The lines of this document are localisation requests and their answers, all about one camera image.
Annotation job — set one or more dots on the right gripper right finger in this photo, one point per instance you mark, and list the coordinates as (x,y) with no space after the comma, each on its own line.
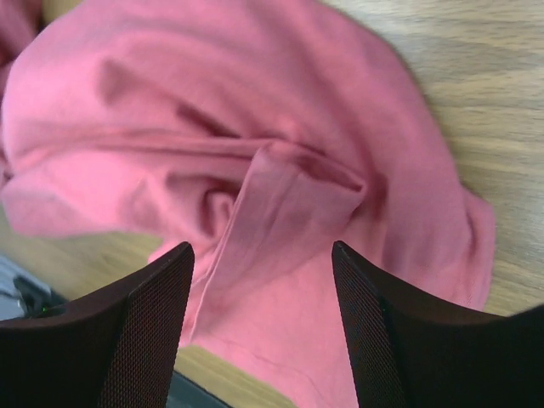
(408,348)

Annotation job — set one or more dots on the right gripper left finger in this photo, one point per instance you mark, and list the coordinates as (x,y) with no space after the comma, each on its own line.
(115,347)

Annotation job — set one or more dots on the pink t shirt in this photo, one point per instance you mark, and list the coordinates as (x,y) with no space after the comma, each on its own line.
(260,132)

